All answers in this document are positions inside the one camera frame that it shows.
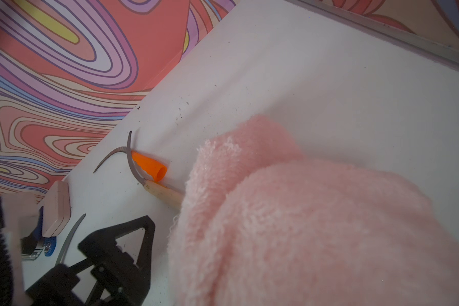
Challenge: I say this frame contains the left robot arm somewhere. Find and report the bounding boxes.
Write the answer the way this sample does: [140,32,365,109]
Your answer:
[0,196,156,305]

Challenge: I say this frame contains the orange handled sickle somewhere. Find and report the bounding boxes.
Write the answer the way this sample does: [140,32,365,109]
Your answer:
[93,147,168,182]

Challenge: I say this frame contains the wooden handled sickle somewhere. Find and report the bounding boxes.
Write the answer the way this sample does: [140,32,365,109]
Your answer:
[56,214,86,265]
[126,131,184,212]

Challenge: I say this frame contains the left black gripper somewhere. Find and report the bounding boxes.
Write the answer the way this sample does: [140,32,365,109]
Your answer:
[25,215,156,305]

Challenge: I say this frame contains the pink eraser block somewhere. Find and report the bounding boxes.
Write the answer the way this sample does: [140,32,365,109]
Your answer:
[40,181,71,238]

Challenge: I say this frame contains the blue black stapler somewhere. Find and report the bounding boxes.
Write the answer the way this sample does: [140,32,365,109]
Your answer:
[21,207,57,261]

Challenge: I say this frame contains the pink terry rag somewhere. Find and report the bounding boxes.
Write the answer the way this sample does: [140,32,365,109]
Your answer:
[168,116,459,305]

